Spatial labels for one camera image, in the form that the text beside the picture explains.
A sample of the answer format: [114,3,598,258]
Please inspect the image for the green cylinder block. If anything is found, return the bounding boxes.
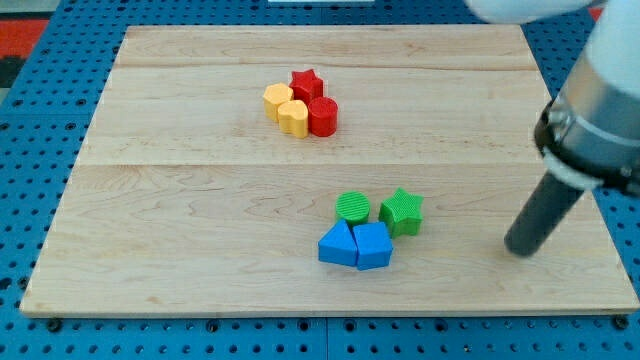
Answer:
[335,191,371,226]

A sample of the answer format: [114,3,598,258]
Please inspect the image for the yellow heart block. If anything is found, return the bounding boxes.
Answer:
[277,100,309,139]

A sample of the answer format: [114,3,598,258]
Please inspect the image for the blue pentagon block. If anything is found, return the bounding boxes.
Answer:
[353,222,393,270]

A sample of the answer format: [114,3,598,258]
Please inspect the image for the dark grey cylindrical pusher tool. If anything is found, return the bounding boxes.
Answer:
[504,172,584,257]

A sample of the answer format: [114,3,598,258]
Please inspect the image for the wooden board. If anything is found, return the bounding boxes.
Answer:
[20,25,639,318]

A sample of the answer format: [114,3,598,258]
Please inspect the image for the red star block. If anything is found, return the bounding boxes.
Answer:
[289,69,324,104]

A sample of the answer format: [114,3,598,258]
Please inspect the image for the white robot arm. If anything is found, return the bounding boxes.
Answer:
[535,0,639,195]

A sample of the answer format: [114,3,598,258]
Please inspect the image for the red cylinder block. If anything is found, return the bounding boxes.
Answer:
[308,97,338,137]

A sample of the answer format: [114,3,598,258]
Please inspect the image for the blue triangle block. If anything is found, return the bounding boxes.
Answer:
[318,219,358,267]

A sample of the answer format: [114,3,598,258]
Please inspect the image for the green star block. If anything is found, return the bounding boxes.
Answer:
[378,188,424,238]

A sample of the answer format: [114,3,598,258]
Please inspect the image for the yellow hexagon block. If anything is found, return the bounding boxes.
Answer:
[263,83,294,122]

